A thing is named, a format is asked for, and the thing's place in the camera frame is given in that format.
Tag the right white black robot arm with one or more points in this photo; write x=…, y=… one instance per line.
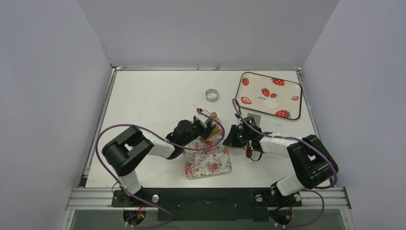
x=312, y=163

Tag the flat round dumpling wrapper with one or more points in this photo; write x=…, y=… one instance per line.
x=271, y=103

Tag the aluminium front rail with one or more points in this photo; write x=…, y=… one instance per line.
x=101, y=199

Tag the floral pattern tray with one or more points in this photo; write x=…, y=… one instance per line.
x=200, y=163

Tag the white dough piece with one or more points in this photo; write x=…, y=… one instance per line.
x=218, y=136

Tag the metal spatula wooden handle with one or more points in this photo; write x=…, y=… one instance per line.
x=249, y=151

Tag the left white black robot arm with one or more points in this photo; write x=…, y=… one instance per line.
x=125, y=152

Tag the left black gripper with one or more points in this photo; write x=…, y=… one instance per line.
x=205, y=131

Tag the strawberry pattern tray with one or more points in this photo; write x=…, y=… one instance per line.
x=254, y=89

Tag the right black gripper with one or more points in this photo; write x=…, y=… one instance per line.
x=233, y=137

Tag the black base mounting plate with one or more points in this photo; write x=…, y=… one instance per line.
x=209, y=204

